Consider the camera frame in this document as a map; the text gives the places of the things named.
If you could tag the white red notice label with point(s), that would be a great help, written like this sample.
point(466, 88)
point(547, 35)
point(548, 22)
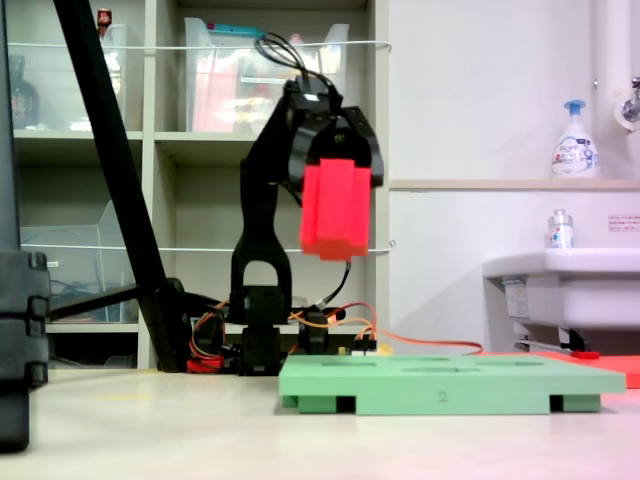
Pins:
point(625, 223)

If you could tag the white sink basin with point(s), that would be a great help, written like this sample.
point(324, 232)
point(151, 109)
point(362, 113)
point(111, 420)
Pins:
point(575, 295)

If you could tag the thin black tripod brace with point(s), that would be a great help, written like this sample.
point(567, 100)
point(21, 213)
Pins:
point(90, 302)

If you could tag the black tripod leg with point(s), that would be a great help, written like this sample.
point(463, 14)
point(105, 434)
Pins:
point(7, 150)
point(112, 150)

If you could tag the metal faucet tap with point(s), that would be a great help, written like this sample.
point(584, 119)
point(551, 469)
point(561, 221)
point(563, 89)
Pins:
point(631, 107)

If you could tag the beige wall ledge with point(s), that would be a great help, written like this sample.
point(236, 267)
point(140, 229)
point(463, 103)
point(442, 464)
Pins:
point(475, 184)

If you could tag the green shape sorter board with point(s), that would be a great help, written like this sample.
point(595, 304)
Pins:
point(450, 385)

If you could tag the clear plastic storage bin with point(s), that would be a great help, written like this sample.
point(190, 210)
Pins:
point(225, 100)
point(55, 90)

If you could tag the white foam soap dispenser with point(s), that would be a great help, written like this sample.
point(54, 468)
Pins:
point(575, 155)

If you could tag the teal flat box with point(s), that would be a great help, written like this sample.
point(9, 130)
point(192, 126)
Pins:
point(230, 29)

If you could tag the small clear sanitizer bottle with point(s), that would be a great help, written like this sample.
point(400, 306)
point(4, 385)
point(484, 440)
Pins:
point(560, 235)

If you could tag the brown bottle red cap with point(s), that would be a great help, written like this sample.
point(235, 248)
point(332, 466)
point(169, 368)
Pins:
point(104, 20)

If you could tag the red cross columnar block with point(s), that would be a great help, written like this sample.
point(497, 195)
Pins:
point(335, 210)

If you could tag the notched black stack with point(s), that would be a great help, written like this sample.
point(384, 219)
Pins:
point(20, 350)

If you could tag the beige shelf unit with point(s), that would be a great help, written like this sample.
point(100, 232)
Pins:
point(150, 100)

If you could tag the dark glass bottle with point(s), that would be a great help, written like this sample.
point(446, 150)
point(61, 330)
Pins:
point(25, 100)

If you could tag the small circuit board green terminal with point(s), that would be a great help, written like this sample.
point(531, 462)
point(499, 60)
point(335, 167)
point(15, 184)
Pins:
point(365, 350)

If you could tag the clear plastic file holder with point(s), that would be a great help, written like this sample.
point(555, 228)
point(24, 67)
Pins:
point(75, 260)

